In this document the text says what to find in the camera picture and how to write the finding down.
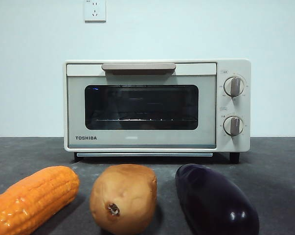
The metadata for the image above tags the glass oven door with handle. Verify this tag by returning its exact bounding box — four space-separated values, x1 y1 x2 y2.
66 62 217 149

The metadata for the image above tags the cream Toshiba toaster oven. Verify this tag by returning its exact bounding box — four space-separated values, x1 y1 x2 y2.
63 58 252 164

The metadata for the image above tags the brown potato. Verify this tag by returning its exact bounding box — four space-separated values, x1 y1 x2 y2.
89 164 158 235

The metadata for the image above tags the white wall socket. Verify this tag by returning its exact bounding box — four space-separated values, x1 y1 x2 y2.
84 0 107 24

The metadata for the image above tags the cream oven knob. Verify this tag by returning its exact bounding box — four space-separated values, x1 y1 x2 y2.
223 116 245 137
223 76 246 97

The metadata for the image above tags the black oven foot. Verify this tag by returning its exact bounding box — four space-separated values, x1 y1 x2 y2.
229 152 241 164

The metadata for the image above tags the dark purple eggplant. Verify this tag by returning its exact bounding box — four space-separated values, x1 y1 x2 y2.
175 163 260 235

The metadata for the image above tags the orange corn cob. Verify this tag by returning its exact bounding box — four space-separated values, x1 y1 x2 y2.
0 165 80 235

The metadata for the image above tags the metal oven rack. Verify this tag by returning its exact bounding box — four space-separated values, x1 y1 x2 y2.
93 117 197 123

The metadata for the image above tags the silver oven crumb tray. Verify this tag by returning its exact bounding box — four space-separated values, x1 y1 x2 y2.
75 152 214 158

